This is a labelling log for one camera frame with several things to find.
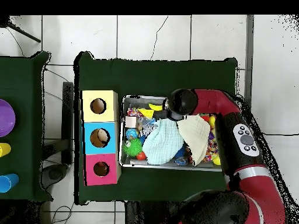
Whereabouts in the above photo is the cream muslin cloth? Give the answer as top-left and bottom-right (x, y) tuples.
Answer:
(177, 115), (211, 167)

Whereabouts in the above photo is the dark green side table cloth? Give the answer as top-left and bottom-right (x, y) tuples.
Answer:
(0, 51), (52, 202)

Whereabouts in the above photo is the yellow cup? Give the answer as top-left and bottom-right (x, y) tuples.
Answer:
(0, 142), (12, 158)

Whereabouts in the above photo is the blue cup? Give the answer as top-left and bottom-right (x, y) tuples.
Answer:
(0, 173), (20, 194)

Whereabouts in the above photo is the blue globe ball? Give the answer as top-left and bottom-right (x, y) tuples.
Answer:
(126, 127), (140, 140)

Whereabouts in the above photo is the dark green tablecloth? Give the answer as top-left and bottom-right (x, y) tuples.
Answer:
(74, 51), (239, 206)

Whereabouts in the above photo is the purple plate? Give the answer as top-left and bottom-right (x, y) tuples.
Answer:
(0, 99), (17, 138)

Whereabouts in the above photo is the mint green muslin cloth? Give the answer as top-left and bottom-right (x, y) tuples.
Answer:
(142, 119), (185, 166)

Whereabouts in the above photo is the plain wooden block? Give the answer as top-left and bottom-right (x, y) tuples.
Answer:
(124, 115), (139, 128)

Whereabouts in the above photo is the red ball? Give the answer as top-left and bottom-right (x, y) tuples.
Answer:
(135, 150), (148, 162)

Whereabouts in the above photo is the green spiky ball with eyes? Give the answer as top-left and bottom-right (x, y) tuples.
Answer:
(124, 137), (145, 157)

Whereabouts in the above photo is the wooden box with three holes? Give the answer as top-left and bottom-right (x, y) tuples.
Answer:
(81, 90), (121, 187)

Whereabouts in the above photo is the black tripod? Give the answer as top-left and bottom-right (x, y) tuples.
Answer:
(0, 16), (42, 44)

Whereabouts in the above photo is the clear mesh bin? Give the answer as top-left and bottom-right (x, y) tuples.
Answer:
(119, 95), (237, 173)

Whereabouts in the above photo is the yellow cheese wedge toy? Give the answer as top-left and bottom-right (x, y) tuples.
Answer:
(138, 108), (155, 119)

